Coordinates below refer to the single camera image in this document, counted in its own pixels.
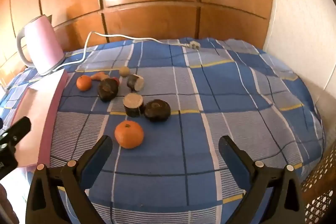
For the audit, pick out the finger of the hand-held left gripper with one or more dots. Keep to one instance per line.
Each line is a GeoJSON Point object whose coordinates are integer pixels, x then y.
{"type": "Point", "coordinates": [19, 128]}

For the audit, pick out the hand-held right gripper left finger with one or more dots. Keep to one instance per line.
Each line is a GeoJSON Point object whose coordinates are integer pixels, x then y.
{"type": "Point", "coordinates": [97, 158]}

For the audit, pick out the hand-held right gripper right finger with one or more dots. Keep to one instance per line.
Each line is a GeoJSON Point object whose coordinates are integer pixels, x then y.
{"type": "Point", "coordinates": [231, 158]}

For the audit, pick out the pink shallow cardboard box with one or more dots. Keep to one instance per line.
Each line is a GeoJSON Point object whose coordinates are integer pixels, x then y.
{"type": "Point", "coordinates": [34, 113]}

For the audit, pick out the orange tangerine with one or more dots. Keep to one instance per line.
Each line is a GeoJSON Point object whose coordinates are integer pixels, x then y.
{"type": "Point", "coordinates": [84, 83]}
{"type": "Point", "coordinates": [129, 134]}

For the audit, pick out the dark-skinned cut yam chunk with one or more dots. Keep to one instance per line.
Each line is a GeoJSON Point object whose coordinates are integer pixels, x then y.
{"type": "Point", "coordinates": [136, 82]}
{"type": "Point", "coordinates": [132, 104]}

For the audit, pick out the dark brown avocado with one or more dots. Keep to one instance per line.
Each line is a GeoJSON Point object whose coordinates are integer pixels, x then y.
{"type": "Point", "coordinates": [107, 90]}
{"type": "Point", "coordinates": [157, 111]}

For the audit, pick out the small red tomato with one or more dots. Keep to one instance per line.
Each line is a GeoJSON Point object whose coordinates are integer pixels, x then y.
{"type": "Point", "coordinates": [116, 80]}

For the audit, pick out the small orange carrot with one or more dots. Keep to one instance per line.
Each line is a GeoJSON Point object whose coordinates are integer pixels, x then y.
{"type": "Point", "coordinates": [97, 76]}

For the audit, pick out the small tan round longan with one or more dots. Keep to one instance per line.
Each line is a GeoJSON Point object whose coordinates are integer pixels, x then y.
{"type": "Point", "coordinates": [124, 71]}

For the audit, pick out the person's left forearm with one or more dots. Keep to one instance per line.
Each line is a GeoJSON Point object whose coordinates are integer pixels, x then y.
{"type": "Point", "coordinates": [6, 208]}

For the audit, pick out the blue plaid blanket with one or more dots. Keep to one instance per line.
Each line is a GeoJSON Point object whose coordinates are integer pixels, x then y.
{"type": "Point", "coordinates": [210, 87]}

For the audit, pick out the pink electric kettle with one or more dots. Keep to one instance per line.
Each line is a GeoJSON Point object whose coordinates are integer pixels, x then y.
{"type": "Point", "coordinates": [43, 45]}

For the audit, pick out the woven rattan chair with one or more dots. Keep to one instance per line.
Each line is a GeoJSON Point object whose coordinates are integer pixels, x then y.
{"type": "Point", "coordinates": [320, 187]}

